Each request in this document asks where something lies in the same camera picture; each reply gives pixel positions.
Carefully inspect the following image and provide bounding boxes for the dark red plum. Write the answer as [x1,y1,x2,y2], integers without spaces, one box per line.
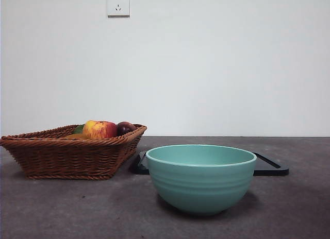
[116,121,136,136]

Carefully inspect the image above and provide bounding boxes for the teal ceramic bowl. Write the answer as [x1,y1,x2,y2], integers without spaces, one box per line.
[145,144,258,216]

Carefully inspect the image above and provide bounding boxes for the red and yellow apple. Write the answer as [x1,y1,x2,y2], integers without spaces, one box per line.
[82,120,118,139]

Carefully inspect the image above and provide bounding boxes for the dark rectangular tray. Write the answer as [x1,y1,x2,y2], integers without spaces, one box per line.
[133,150,289,176]

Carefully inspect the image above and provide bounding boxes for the brown wicker basket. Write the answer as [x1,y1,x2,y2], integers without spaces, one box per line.
[0,124,147,180]

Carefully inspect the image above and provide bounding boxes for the brown kiwi fruit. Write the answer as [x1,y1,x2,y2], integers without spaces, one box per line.
[64,133,90,140]

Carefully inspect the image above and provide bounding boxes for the white wall power socket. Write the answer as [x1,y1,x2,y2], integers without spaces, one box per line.
[107,0,130,18]

